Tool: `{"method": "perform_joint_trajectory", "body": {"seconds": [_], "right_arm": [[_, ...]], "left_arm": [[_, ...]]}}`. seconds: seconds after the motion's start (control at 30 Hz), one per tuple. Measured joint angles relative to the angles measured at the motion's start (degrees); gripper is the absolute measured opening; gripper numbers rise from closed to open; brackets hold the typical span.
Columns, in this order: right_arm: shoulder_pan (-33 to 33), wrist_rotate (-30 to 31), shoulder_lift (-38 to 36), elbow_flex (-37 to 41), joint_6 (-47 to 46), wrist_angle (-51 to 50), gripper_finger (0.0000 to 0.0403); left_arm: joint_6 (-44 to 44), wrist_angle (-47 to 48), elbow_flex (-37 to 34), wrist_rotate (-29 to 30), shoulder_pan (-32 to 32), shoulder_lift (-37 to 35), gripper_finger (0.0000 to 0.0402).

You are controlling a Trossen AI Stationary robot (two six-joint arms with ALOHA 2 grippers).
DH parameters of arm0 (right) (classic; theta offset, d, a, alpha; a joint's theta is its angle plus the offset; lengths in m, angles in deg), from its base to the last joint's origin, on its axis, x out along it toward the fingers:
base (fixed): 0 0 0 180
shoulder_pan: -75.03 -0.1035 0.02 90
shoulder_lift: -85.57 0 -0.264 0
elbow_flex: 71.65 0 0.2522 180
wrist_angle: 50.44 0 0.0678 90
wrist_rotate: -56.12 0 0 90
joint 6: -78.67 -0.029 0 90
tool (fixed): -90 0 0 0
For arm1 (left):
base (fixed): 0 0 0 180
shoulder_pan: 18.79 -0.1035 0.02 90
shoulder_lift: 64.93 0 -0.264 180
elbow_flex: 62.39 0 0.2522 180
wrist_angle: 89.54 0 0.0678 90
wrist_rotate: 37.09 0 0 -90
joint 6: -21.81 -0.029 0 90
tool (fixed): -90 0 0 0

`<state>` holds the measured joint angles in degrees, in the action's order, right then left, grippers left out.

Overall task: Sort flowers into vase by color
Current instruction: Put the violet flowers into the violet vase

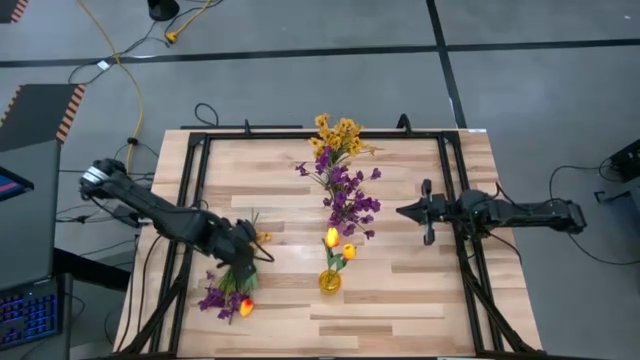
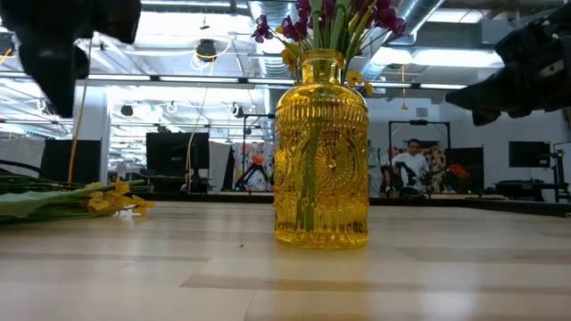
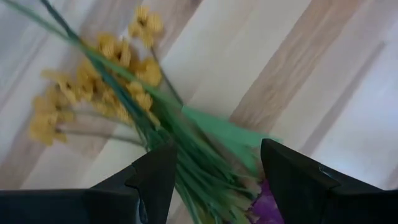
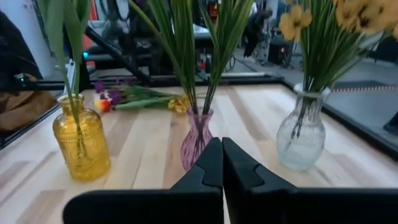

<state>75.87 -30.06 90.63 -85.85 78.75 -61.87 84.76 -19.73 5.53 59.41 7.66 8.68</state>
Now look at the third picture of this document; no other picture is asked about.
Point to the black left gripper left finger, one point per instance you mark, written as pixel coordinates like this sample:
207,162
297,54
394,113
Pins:
93,208

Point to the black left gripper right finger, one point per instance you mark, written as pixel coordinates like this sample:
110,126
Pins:
311,193

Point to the yellow flower bunch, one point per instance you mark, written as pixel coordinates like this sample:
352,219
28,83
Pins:
149,71

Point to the purple flower bunch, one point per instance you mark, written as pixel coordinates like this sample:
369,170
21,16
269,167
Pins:
265,205

